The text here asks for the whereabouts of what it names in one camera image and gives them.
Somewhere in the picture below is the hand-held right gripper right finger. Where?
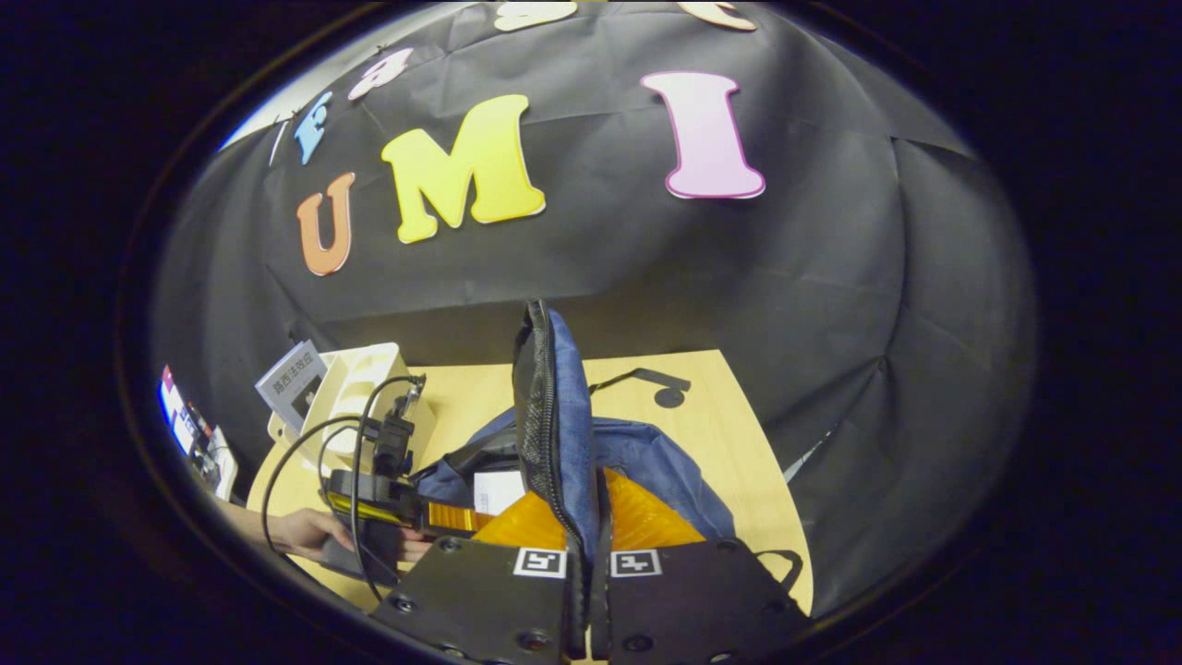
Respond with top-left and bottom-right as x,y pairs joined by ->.
591,466 -> 814,665

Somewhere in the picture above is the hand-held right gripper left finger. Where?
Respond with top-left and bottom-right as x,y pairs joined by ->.
369,488 -> 575,665

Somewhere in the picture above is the white cover book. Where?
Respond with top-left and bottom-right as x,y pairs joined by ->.
474,471 -> 525,514

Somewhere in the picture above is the cream plastic bookshelf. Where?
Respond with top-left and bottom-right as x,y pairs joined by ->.
268,342 -> 437,463

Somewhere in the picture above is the purple cover book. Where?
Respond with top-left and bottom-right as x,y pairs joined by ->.
255,340 -> 329,435

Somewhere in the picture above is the blue schoolbag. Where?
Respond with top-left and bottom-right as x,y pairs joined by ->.
411,298 -> 740,574

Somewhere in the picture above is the colourful printed board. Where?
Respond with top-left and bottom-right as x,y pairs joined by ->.
159,365 -> 239,500

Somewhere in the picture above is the black backdrop cloth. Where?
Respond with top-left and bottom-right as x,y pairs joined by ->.
148,0 -> 1040,620

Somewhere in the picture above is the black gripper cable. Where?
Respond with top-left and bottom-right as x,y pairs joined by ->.
261,374 -> 428,601

